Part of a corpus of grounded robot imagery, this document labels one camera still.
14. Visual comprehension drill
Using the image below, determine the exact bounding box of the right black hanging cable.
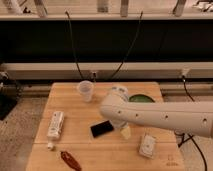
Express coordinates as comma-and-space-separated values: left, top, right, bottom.
107, 11, 144, 81

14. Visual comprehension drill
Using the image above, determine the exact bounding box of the green ceramic bowl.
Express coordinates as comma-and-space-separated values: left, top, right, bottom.
129, 94, 153, 103

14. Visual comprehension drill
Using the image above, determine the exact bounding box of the wall power outlet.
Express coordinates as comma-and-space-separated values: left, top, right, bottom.
91, 71, 97, 81

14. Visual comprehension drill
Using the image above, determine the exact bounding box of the small white cap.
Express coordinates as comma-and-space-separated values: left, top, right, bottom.
47, 142, 55, 150

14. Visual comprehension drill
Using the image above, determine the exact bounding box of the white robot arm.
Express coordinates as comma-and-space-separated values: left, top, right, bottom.
100, 86, 213, 138

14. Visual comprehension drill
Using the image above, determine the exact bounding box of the left black hanging cable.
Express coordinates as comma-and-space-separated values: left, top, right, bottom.
65, 10, 86, 81

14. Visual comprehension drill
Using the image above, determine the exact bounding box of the white rectangular box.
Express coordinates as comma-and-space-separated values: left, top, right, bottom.
47, 111, 64, 140

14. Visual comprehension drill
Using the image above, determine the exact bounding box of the black hanging cable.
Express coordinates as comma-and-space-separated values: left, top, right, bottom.
107, 11, 144, 81
65, 10, 86, 81

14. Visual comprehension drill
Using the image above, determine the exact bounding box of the white square packet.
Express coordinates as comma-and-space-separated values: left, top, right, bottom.
139, 133, 156, 158

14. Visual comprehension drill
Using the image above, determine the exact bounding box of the clear plastic cup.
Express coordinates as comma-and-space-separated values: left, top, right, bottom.
77, 80, 94, 102

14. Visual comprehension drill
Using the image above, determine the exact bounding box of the black object at left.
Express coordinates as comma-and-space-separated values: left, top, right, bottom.
0, 71, 22, 121

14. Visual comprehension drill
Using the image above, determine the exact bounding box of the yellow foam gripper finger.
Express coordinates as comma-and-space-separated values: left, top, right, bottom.
120, 126, 131, 140

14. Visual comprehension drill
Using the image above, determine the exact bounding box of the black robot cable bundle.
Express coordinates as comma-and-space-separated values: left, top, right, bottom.
173, 75, 209, 171

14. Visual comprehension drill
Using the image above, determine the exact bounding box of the black rectangular eraser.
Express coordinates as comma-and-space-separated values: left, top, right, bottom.
90, 121, 114, 138

